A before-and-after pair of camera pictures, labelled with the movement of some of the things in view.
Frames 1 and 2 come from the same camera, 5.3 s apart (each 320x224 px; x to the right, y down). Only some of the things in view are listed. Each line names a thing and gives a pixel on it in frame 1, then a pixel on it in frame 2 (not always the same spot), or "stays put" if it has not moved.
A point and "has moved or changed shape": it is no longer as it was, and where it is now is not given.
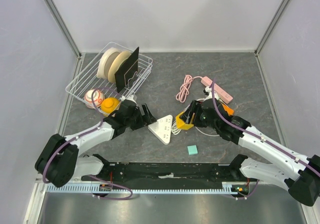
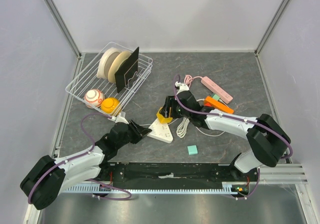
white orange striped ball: (98, 97) stays put
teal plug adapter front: (192, 150) stays put
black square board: (129, 68) stays put
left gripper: (144, 120) to (141, 132)
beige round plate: (115, 63) stays put
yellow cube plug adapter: (181, 125) has moved or changed shape
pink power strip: (223, 94) stays put
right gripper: (194, 107) to (170, 100)
